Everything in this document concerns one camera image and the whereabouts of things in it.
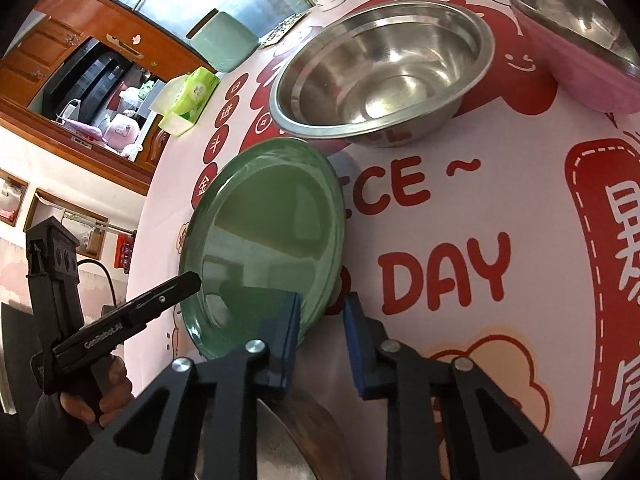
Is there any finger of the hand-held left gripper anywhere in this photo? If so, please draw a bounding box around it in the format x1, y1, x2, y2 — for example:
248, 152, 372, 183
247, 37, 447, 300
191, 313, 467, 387
126, 270, 202, 322

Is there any green plate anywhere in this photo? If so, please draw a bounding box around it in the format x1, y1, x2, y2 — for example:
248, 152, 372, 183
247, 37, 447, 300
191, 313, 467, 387
178, 138, 347, 362

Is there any large steel bowl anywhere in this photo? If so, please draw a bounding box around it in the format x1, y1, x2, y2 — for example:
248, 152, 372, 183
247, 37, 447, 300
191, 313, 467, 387
269, 1, 496, 149

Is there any green canister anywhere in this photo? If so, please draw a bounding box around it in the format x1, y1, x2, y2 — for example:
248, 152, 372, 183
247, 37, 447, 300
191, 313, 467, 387
185, 10, 261, 74

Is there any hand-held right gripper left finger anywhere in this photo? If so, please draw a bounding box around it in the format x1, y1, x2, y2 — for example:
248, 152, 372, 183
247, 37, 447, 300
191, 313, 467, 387
62, 290, 304, 480

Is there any person's left forearm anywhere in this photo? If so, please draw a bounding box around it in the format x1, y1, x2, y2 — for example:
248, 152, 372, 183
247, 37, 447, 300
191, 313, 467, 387
22, 399, 107, 467

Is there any pink bowl with steel interior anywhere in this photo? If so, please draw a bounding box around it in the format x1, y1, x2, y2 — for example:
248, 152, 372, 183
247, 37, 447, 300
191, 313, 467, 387
508, 0, 640, 114

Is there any printed pink tablecloth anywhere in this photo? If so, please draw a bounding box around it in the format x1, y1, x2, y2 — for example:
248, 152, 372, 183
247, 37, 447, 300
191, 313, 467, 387
122, 0, 640, 480

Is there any black cable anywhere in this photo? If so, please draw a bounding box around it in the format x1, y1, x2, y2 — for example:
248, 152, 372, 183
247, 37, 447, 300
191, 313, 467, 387
76, 259, 124, 307

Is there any person's left hand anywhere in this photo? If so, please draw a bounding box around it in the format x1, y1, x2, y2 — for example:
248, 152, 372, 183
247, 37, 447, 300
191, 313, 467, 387
59, 356, 134, 427

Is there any patterned coaster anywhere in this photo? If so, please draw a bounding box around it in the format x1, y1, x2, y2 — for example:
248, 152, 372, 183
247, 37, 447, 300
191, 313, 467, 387
260, 10, 311, 47

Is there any wooden wall frame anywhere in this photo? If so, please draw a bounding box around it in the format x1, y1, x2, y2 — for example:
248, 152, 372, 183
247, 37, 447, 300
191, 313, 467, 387
23, 188, 109, 254
0, 169, 30, 227

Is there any pink patterned appliance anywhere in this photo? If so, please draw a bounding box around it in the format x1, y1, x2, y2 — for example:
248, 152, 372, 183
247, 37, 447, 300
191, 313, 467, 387
102, 112, 142, 147

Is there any red crate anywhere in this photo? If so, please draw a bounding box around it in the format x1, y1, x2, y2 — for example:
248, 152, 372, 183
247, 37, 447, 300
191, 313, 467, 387
114, 232, 137, 274

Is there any green tissue box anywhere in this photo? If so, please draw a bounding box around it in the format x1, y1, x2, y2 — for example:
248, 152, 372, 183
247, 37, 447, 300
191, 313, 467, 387
159, 66, 221, 136

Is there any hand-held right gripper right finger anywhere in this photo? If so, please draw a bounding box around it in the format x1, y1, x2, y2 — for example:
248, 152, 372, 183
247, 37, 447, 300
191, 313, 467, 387
342, 291, 577, 480

